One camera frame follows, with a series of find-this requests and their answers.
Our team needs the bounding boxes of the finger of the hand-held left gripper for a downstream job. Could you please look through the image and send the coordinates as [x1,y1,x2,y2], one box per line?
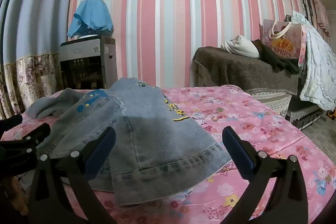
[0,114,24,133]
[0,123,51,151]

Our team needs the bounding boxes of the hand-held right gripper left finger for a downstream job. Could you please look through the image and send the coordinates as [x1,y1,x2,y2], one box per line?
[28,127,117,224]

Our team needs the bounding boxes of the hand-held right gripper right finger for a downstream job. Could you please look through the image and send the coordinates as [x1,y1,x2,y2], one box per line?
[220,126,315,224]

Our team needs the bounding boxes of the blue denim jacket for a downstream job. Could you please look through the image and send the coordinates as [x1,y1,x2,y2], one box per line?
[25,78,232,209]

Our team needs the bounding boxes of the pink floral bed sheet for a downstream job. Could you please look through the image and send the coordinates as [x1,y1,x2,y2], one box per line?
[0,85,336,224]

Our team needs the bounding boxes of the striped floral curtain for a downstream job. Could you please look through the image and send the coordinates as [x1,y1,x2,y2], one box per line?
[0,0,87,121]

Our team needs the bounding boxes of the dark cabinet with lace cover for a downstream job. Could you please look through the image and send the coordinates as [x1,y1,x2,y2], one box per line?
[286,103,327,131]

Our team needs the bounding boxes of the brown blanket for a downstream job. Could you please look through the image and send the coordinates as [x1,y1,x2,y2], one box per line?
[193,46,300,95]

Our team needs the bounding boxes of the grey water dispenser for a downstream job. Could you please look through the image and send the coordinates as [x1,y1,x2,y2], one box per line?
[59,35,117,90]

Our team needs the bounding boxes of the black garment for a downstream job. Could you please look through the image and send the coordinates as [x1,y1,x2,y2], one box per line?
[252,39,300,75]

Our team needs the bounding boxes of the white folded garment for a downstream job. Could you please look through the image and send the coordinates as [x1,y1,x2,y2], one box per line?
[220,35,260,59]

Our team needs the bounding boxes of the white quilt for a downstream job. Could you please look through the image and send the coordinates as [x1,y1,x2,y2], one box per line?
[291,11,336,111]

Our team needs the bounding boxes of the floral gift bag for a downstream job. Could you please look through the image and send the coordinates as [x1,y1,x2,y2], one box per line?
[262,19,307,60]

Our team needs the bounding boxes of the blue cloth cover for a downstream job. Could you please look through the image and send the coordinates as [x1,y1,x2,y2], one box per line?
[67,0,114,38]

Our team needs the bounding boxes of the pink hanging cloth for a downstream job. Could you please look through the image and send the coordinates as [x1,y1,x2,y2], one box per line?
[312,0,332,36]

